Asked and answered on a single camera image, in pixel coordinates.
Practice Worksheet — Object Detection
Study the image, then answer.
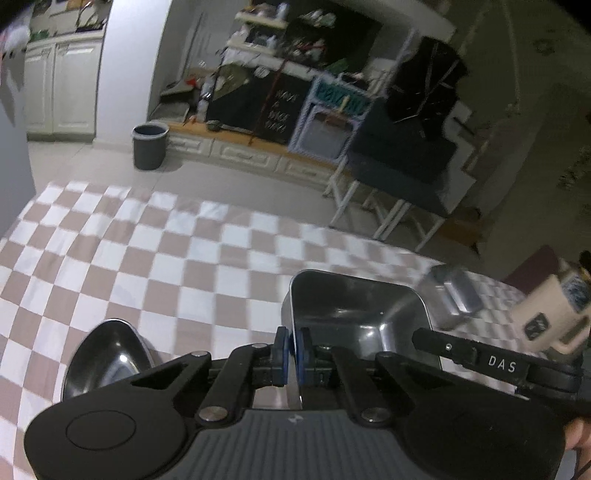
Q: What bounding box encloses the square steel tray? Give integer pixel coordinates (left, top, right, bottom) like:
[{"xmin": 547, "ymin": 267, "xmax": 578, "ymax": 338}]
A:
[
  {"xmin": 415, "ymin": 264, "xmax": 484, "ymax": 331},
  {"xmin": 281, "ymin": 269, "xmax": 444, "ymax": 409}
]

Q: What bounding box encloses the cream electric kettle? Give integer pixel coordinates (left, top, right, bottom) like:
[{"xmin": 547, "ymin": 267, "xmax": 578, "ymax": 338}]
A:
[{"xmin": 509, "ymin": 262, "xmax": 590, "ymax": 363}]

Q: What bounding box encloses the maroon seat cushion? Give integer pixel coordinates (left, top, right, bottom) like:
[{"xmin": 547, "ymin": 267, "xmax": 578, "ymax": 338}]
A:
[{"xmin": 503, "ymin": 245, "xmax": 560, "ymax": 295}]

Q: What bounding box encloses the checkered tablecloth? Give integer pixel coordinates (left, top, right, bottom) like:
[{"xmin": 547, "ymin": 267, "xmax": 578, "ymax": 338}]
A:
[{"xmin": 0, "ymin": 180, "xmax": 555, "ymax": 480}]

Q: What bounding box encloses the round steel bowl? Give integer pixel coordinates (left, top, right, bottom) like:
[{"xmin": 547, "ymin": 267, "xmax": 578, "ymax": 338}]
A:
[{"xmin": 61, "ymin": 318, "xmax": 155, "ymax": 401}]

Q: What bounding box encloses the dark blue cushioned bench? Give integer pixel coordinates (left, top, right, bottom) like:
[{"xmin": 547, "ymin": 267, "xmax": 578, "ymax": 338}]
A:
[{"xmin": 324, "ymin": 99, "xmax": 476, "ymax": 251}]

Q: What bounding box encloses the poizon cardboard box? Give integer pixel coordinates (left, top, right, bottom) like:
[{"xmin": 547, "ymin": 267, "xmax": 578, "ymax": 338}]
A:
[{"xmin": 287, "ymin": 75, "xmax": 374, "ymax": 165}]

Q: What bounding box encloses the dark grey trash bin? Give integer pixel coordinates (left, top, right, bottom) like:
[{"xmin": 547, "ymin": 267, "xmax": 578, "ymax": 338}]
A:
[{"xmin": 131, "ymin": 122, "xmax": 169, "ymax": 171}]

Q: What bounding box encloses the black have a nice day sign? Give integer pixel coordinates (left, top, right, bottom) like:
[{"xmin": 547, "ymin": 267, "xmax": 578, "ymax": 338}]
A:
[{"xmin": 254, "ymin": 73, "xmax": 311, "ymax": 146}]

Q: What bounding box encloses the black vest on stand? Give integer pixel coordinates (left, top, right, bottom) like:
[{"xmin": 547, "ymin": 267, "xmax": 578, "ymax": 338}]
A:
[{"xmin": 386, "ymin": 36, "xmax": 470, "ymax": 135}]

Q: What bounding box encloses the white shelf rack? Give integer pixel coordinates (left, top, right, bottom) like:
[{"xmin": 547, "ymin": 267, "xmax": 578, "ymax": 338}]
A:
[{"xmin": 226, "ymin": 11, "xmax": 287, "ymax": 56}]

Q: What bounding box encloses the white kitchen cabinet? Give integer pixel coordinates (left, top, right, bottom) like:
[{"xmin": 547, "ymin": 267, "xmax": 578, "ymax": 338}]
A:
[{"xmin": 24, "ymin": 36, "xmax": 103, "ymax": 138}]

